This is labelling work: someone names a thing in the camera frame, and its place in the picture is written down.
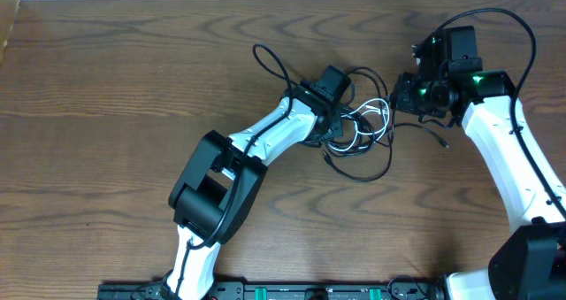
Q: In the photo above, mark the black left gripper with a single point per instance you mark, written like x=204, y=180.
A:
x=336, y=113

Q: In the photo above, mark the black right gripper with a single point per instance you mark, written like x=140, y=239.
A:
x=401, y=98

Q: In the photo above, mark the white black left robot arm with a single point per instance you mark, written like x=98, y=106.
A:
x=215, y=191

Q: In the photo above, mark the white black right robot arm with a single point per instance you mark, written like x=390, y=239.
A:
x=450, y=80

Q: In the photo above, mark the black mounting rail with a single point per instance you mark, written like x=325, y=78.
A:
x=235, y=290

